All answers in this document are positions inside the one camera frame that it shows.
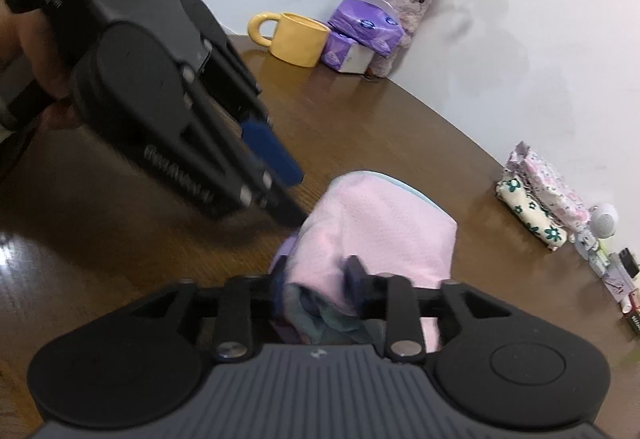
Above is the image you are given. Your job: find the cream green-flowered folded cloth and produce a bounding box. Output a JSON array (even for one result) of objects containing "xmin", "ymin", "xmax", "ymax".
[{"xmin": 495, "ymin": 178, "xmax": 569, "ymax": 251}]

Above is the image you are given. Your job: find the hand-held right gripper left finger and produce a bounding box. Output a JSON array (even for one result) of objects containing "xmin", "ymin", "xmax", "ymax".
[{"xmin": 127, "ymin": 269, "xmax": 288, "ymax": 365}]

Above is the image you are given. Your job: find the pink blue purple-trimmed vest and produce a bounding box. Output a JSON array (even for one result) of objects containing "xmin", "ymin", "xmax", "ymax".
[{"xmin": 270, "ymin": 169, "xmax": 459, "ymax": 351}]

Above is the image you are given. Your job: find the pink floral folded cloth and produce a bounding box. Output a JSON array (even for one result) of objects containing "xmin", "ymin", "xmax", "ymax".
[{"xmin": 505, "ymin": 142, "xmax": 592, "ymax": 232}]

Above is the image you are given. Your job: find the fuzzy pink vase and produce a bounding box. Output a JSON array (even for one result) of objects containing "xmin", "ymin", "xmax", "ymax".
[{"xmin": 367, "ymin": 0, "xmax": 433, "ymax": 79}]

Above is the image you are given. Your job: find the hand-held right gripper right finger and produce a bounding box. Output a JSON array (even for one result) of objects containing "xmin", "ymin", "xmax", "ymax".
[{"xmin": 342, "ymin": 255, "xmax": 512, "ymax": 364}]

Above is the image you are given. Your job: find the purple tissue pack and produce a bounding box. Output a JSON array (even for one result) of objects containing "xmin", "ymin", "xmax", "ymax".
[
  {"xmin": 327, "ymin": 0, "xmax": 405, "ymax": 57},
  {"xmin": 320, "ymin": 32, "xmax": 376, "ymax": 74}
]

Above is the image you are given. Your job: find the person's left hand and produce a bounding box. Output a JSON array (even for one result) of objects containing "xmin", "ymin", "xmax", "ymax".
[{"xmin": 0, "ymin": 0, "xmax": 83, "ymax": 132}]

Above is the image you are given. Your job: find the yellow mug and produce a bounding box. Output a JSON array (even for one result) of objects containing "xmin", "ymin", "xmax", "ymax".
[{"xmin": 247, "ymin": 12, "xmax": 332, "ymax": 68}]

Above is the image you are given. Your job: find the white astronaut speaker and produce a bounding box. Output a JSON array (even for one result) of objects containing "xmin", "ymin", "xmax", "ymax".
[{"xmin": 574, "ymin": 203, "xmax": 620, "ymax": 270}]

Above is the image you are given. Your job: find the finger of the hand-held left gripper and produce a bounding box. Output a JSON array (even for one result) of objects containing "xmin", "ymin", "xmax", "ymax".
[
  {"xmin": 140, "ymin": 66, "xmax": 307, "ymax": 228},
  {"xmin": 179, "ymin": 0, "xmax": 304, "ymax": 187}
]

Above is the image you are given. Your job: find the grey tin box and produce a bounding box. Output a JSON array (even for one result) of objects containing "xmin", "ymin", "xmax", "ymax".
[{"xmin": 602, "ymin": 264, "xmax": 637, "ymax": 302}]

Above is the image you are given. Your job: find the black power adapter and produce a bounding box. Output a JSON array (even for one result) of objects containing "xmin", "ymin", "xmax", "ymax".
[{"xmin": 617, "ymin": 248, "xmax": 640, "ymax": 277}]

